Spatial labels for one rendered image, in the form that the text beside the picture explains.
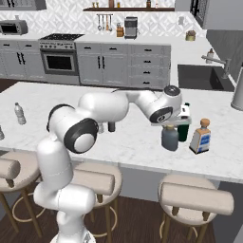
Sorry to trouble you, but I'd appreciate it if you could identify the white bottle with blue label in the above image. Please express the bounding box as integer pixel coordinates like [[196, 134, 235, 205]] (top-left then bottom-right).
[[189, 118, 213, 156]]

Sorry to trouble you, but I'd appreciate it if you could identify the rail with hanging tools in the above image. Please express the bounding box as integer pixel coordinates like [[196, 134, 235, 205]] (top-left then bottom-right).
[[96, 12, 114, 32]]

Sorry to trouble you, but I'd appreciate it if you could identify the dark sink basin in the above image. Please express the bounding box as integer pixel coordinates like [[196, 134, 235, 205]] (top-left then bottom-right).
[[177, 64, 235, 93]]

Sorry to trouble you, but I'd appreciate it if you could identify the silver toaster oven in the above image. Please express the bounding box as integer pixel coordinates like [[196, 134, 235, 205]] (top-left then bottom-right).
[[0, 19, 29, 36]]

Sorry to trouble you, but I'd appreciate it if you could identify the brown knife block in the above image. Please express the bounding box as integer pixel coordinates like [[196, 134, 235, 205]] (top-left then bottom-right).
[[116, 23, 125, 38]]

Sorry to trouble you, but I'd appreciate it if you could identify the gold pot with plant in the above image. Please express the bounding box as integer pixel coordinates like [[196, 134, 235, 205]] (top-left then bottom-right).
[[185, 29, 196, 42]]

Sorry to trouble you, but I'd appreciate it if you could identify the steel cylinder pot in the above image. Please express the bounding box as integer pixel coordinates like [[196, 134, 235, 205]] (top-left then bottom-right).
[[230, 65, 243, 112]]

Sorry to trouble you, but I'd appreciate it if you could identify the dark wooden wall shelf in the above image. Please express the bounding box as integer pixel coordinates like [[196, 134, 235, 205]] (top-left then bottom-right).
[[83, 7, 176, 13]]

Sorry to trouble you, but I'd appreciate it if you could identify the grey tap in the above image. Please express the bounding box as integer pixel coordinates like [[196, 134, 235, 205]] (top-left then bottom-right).
[[201, 54, 233, 80]]

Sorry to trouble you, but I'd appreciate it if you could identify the beige bar stool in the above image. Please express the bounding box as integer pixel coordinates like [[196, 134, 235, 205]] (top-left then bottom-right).
[[157, 173, 235, 243], [69, 160, 123, 243], [0, 151, 44, 238]]

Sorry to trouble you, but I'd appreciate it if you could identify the white soap dispenser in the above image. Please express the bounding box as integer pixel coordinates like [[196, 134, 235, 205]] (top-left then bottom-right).
[[206, 47, 215, 65]]

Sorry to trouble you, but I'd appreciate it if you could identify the grey wall cupboard with glass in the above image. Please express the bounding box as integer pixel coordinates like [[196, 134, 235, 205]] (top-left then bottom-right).
[[189, 0, 243, 31]]

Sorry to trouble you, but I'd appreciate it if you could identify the black and silver coffee machine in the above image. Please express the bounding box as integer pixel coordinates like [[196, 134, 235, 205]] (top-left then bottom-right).
[[123, 16, 140, 40]]

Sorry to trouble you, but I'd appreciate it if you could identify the steel oven with hob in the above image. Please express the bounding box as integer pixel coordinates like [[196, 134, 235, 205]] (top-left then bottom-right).
[[38, 32, 85, 85]]

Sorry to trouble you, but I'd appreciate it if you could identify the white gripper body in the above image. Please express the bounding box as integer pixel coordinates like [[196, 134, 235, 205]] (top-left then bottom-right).
[[170, 114, 193, 127]]

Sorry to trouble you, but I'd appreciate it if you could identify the clear plastic water bottle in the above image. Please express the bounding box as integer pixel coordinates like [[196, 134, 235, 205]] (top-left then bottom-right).
[[13, 102, 28, 125]]

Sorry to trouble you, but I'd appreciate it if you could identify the grey cupboard run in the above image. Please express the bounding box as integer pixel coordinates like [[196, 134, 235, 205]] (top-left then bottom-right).
[[0, 39, 46, 81], [75, 42, 172, 90]]

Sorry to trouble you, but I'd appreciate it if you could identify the grey bottle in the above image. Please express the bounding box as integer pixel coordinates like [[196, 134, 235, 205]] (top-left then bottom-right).
[[160, 123, 180, 152]]

